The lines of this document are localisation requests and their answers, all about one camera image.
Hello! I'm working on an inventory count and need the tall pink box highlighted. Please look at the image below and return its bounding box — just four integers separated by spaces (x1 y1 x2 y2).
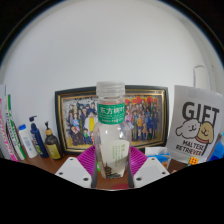
0 84 19 163

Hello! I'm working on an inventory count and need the tall white green box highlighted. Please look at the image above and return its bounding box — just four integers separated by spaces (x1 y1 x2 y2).
3 94 27 161

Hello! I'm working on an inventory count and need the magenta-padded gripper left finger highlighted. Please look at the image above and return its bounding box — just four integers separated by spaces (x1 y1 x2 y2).
54 144 99 189

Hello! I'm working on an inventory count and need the brown pump bottle yellow label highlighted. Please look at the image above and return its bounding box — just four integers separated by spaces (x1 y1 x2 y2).
44 120 64 161

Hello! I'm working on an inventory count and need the white printed paper bag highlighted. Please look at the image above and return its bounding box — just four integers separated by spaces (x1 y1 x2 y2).
165 64 224 164

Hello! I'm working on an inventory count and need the clear green-labelled drink bottle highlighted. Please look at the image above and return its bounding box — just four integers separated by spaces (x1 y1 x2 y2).
93 80 133 180

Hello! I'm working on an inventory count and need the orange puzzle cube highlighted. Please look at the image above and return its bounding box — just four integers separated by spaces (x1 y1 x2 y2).
188 156 200 166

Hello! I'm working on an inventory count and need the framed group photo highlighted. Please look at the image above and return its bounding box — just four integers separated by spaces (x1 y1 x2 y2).
54 84 170 155

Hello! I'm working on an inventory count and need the white bottle with blue cap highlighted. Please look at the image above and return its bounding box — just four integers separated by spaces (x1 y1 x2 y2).
18 123 39 159

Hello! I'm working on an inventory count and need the dark blue pump bottle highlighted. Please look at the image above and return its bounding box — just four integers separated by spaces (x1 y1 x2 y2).
28 115 50 159

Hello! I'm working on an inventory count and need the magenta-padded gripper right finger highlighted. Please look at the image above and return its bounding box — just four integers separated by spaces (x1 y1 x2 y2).
126 145 170 188

